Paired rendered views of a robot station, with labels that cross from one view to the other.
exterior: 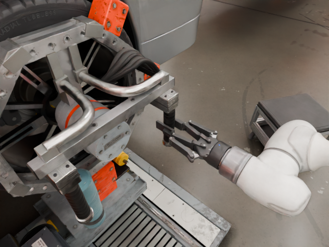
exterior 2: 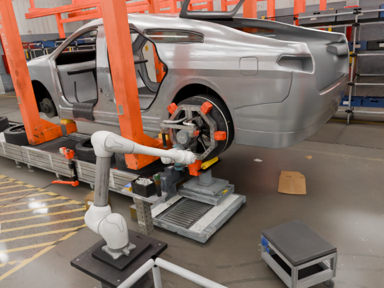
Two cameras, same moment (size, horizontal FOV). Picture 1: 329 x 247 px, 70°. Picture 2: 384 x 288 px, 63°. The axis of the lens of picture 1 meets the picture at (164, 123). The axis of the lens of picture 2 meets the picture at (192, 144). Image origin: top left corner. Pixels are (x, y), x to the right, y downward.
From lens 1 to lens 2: 2.77 m
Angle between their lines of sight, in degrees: 74
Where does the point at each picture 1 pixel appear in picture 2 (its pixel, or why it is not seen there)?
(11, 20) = (188, 101)
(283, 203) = not seen: hidden behind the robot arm
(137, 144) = (256, 204)
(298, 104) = (309, 239)
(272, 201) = not seen: hidden behind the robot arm
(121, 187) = (207, 189)
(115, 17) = (203, 108)
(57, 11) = (198, 103)
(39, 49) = (184, 107)
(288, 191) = not seen: hidden behind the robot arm
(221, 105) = (332, 239)
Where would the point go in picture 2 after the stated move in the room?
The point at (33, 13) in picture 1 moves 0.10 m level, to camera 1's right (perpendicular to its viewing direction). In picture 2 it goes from (192, 101) to (194, 103)
